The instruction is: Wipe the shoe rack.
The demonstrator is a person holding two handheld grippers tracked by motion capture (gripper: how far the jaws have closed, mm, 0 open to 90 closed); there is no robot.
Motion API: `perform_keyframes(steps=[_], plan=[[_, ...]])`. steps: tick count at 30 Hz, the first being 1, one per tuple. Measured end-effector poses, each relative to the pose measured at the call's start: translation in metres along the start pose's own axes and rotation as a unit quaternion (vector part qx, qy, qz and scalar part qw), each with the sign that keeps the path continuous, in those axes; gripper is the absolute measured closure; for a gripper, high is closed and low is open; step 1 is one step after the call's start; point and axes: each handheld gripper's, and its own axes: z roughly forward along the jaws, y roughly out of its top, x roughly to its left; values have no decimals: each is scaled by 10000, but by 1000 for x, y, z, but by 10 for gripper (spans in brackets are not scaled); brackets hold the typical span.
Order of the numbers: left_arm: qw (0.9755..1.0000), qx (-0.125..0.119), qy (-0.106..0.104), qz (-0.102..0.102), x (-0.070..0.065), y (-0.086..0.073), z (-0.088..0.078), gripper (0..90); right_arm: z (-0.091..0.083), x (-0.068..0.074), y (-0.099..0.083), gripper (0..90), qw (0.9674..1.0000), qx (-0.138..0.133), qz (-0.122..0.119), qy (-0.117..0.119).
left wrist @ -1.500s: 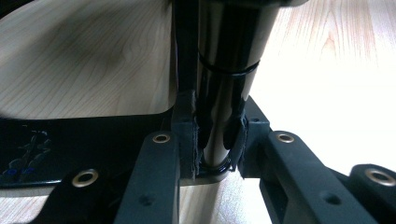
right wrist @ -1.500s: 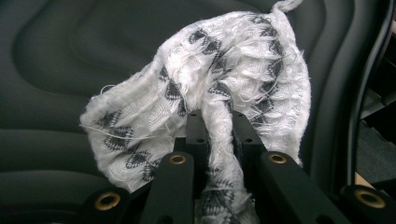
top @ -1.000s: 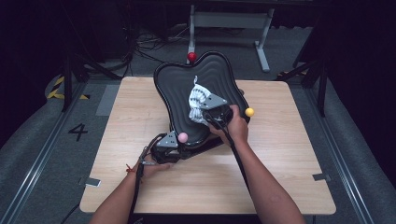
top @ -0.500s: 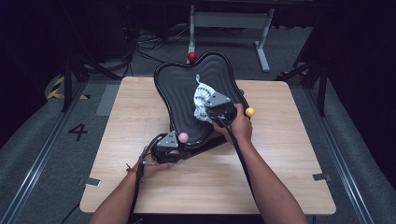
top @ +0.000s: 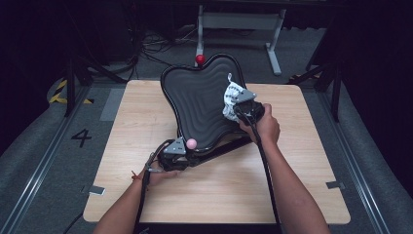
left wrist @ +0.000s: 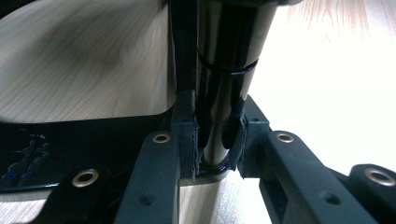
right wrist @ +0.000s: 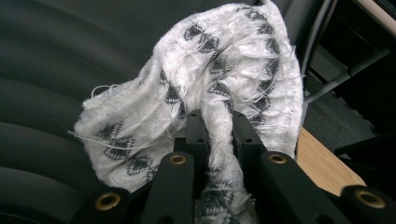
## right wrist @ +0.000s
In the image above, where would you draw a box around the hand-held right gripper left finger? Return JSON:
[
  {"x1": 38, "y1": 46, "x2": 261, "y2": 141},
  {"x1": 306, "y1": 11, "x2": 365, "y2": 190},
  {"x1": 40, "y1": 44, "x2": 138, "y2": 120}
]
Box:
[{"x1": 173, "y1": 108, "x2": 209, "y2": 200}]

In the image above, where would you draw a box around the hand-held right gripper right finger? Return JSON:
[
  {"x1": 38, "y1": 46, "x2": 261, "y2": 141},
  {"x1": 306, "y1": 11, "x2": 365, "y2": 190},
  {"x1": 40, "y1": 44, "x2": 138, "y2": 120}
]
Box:
[{"x1": 233, "y1": 111, "x2": 269, "y2": 194}]

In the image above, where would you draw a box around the white grey patterned cloth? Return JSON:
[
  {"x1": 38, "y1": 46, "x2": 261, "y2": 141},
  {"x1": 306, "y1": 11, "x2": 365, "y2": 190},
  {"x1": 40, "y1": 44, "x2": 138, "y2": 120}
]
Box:
[{"x1": 68, "y1": 1, "x2": 305, "y2": 224}]

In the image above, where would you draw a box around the grey metal desk frame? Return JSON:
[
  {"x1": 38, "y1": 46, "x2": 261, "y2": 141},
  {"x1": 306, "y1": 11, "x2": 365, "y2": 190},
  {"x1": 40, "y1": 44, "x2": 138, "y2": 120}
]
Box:
[{"x1": 300, "y1": 0, "x2": 391, "y2": 105}]

